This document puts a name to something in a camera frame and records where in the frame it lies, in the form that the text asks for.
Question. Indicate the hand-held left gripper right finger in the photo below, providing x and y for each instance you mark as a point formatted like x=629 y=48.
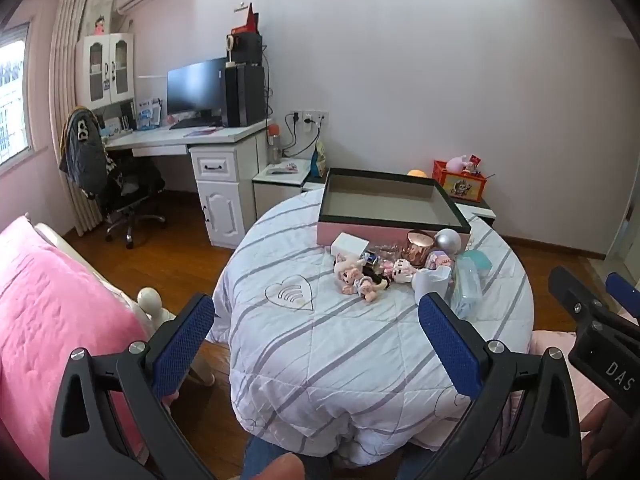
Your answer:
x=450 y=345

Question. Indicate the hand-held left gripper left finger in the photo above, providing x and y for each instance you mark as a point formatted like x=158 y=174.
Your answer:
x=182 y=345

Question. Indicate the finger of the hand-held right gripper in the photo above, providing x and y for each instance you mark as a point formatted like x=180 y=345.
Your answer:
x=625 y=292
x=570 y=287

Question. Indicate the clear plastic box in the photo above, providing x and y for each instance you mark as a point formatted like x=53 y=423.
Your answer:
x=465 y=292

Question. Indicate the white rounded toy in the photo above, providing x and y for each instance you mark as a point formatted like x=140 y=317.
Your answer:
x=430 y=285

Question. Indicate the pink block building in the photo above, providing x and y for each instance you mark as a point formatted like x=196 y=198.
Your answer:
x=437 y=260

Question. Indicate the teal clear tape dispenser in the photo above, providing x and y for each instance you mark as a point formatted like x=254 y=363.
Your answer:
x=479 y=260

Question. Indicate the rose gold jar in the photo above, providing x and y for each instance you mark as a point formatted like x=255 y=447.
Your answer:
x=417 y=249

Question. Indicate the white astronaut figure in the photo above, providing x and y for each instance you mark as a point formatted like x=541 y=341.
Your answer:
x=447 y=240

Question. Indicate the small doll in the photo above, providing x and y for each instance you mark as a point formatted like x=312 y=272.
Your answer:
x=357 y=280

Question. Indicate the small white box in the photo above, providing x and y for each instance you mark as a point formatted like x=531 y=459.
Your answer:
x=350 y=245

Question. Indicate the pink storage box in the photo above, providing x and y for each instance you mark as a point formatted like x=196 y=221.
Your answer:
x=350 y=230

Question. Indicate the person's right hand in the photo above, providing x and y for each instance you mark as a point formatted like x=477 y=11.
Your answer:
x=605 y=430

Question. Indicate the person's left hand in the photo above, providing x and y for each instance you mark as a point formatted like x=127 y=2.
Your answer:
x=275 y=467

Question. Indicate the glass door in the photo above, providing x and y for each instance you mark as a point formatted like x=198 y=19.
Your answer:
x=625 y=235

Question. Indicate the pink white block figure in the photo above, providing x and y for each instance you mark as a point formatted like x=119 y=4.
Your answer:
x=402 y=270

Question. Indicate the clear plastic bag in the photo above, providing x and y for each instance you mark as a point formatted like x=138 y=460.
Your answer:
x=391 y=252

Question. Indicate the blue card packet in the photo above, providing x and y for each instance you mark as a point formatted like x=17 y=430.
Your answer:
x=372 y=259

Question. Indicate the dark side table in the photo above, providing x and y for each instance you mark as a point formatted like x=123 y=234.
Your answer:
x=477 y=208

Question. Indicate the person's blue jeans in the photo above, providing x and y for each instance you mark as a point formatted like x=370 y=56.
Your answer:
x=255 y=447

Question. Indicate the white striped quilt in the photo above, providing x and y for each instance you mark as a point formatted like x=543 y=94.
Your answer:
x=325 y=360

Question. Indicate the pink fleece blanket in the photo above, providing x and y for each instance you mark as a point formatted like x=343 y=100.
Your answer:
x=55 y=310

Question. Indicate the white desk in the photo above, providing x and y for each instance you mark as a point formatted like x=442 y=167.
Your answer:
x=220 y=200

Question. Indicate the red printed crate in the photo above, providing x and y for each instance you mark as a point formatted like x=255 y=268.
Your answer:
x=460 y=185

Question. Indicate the white radiator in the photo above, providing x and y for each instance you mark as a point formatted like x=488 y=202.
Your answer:
x=87 y=215

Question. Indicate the pink plush toy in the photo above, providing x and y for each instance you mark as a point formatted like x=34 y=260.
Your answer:
x=457 y=163

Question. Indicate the black office chair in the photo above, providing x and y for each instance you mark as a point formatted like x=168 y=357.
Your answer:
x=130 y=185

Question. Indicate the white nightstand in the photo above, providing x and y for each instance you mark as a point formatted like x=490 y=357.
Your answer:
x=277 y=192

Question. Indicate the black printed jacket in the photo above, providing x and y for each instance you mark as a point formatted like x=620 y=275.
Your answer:
x=82 y=155

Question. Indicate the orange-capped water bottle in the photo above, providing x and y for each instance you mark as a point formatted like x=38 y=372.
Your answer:
x=274 y=147

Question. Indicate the black keyboard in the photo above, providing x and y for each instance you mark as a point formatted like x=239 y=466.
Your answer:
x=192 y=123

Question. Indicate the snack bag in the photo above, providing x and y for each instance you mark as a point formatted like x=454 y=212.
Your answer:
x=320 y=160

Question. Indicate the upright books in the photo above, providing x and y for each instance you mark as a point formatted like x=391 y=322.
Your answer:
x=146 y=115

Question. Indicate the black computer tower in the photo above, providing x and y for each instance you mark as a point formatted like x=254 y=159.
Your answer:
x=245 y=95

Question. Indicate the black computer monitor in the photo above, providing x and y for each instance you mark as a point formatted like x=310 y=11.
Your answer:
x=195 y=87

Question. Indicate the beige curtain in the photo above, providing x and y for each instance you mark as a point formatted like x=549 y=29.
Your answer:
x=65 y=85

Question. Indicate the white glass-door cabinet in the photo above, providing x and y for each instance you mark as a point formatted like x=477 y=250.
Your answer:
x=106 y=60

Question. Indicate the window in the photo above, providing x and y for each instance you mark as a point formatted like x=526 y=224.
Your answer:
x=12 y=100

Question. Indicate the black speaker box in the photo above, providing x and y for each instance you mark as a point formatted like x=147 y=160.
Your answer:
x=247 y=49

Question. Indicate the red paper ornament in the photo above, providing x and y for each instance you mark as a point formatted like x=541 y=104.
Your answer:
x=250 y=22

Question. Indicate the white wall socket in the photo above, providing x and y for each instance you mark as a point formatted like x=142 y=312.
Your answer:
x=312 y=116

